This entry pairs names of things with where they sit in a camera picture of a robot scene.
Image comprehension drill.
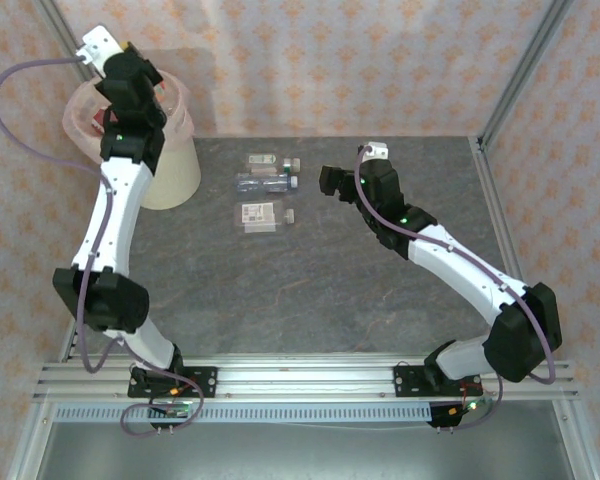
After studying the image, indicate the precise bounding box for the clear bottle blue cap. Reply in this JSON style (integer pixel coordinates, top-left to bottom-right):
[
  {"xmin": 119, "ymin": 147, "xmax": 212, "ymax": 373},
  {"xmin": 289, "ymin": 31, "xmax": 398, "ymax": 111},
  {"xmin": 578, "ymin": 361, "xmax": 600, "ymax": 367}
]
[{"xmin": 233, "ymin": 171, "xmax": 300, "ymax": 195}]

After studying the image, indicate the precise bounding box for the clear bottle green label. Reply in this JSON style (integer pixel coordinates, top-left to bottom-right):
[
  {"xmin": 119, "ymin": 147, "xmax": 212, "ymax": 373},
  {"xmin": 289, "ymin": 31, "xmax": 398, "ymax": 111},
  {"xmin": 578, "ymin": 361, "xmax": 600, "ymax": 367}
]
[{"xmin": 243, "ymin": 151, "xmax": 302, "ymax": 175}]

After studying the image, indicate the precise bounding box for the clear bottle white label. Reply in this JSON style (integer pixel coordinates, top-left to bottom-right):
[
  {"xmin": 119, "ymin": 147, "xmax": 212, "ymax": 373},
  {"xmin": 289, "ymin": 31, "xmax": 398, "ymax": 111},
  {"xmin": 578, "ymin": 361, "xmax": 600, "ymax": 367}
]
[{"xmin": 233, "ymin": 200, "xmax": 297, "ymax": 235}]

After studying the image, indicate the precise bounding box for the pink plastic bin liner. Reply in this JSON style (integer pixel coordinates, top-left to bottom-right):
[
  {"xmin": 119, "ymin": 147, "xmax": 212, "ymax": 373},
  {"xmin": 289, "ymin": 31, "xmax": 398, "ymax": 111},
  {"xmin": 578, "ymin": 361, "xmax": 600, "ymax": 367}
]
[{"xmin": 62, "ymin": 67, "xmax": 195, "ymax": 161}]

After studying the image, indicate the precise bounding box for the white plastic waste bin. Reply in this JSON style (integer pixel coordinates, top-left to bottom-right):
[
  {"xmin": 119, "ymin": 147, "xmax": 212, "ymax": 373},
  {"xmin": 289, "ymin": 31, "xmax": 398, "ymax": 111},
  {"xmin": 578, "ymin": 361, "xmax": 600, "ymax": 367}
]
[{"xmin": 62, "ymin": 67, "xmax": 202, "ymax": 211}]

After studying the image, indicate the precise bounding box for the grey metal sheet panel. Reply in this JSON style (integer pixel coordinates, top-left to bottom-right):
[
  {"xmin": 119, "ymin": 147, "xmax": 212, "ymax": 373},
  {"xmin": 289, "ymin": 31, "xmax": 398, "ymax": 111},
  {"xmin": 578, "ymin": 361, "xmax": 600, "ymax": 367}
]
[{"xmin": 34, "ymin": 419, "xmax": 579, "ymax": 480}]

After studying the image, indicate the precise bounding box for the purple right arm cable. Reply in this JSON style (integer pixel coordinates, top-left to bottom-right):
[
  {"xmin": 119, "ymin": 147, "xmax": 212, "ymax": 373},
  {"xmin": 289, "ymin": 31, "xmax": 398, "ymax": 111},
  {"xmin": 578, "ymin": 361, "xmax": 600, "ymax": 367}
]
[{"xmin": 354, "ymin": 145, "xmax": 554, "ymax": 431}]

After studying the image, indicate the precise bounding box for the aluminium frame post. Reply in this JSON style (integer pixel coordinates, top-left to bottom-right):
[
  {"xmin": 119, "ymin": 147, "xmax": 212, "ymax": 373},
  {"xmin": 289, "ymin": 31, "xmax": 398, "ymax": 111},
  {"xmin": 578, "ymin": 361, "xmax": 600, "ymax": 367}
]
[
  {"xmin": 32, "ymin": 0, "xmax": 94, "ymax": 76},
  {"xmin": 479, "ymin": 0, "xmax": 576, "ymax": 146}
]

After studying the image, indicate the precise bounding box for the aluminium table side rail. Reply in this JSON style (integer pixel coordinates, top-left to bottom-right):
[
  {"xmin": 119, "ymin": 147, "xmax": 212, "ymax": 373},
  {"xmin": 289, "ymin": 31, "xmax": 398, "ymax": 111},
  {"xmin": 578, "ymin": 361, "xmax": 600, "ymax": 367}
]
[
  {"xmin": 472, "ymin": 135, "xmax": 551, "ymax": 361},
  {"xmin": 58, "ymin": 319, "xmax": 81, "ymax": 362}
]

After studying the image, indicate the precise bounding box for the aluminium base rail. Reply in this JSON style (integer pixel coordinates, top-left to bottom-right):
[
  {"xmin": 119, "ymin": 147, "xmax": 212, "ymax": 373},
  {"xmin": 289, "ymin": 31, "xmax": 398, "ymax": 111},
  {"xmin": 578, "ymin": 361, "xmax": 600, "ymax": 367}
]
[{"xmin": 32, "ymin": 353, "xmax": 580, "ymax": 403}]

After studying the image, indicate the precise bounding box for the grey slotted cable duct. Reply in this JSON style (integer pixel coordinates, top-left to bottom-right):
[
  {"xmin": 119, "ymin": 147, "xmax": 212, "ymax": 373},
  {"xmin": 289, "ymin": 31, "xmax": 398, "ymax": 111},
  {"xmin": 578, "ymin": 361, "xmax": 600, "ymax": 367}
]
[{"xmin": 53, "ymin": 402, "xmax": 434, "ymax": 425}]

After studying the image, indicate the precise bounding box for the aluminium frame leg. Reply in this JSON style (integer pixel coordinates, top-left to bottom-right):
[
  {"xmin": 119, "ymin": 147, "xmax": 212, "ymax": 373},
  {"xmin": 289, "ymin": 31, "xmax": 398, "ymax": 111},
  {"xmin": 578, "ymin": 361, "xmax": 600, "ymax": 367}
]
[
  {"xmin": 552, "ymin": 399, "xmax": 599, "ymax": 480},
  {"xmin": 7, "ymin": 402, "xmax": 56, "ymax": 480}
]

